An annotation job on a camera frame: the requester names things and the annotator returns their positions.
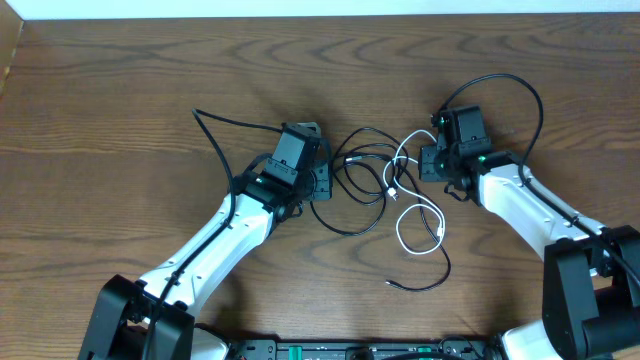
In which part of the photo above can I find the black usb cable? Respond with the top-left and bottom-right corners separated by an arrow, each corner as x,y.
308,126 -> 453,293

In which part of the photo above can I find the white usb cable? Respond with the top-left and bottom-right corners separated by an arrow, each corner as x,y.
382,128 -> 447,256

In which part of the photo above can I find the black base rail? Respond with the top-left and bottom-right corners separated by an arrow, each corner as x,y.
199,329 -> 506,360

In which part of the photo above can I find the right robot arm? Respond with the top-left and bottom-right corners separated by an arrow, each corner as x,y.
419,106 -> 639,359

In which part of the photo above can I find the right camera black cable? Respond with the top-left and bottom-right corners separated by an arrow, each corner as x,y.
437,73 -> 640,291

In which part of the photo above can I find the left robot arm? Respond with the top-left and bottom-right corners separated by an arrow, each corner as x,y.
79,122 -> 332,359

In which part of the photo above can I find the cardboard box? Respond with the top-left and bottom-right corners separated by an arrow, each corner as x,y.
0,0 -> 24,93

